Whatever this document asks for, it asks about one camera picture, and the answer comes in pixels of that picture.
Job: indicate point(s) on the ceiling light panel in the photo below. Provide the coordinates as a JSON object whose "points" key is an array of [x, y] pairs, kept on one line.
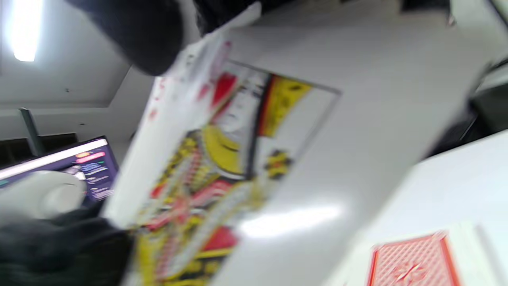
{"points": [[25, 28]]}

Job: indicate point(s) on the purple-screen monitor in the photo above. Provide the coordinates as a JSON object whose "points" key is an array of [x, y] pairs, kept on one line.
{"points": [[97, 163]]}

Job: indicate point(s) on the person's right hand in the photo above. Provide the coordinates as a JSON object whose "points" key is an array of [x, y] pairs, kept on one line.
{"points": [[143, 35]]}

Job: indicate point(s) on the grey and white left controller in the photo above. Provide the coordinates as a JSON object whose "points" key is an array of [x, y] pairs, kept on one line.
{"points": [[43, 194]]}

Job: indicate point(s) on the person's left hand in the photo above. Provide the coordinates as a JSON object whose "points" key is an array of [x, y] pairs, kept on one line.
{"points": [[59, 250]]}

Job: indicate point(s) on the dark metal post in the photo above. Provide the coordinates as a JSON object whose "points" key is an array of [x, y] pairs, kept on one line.
{"points": [[31, 131]]}

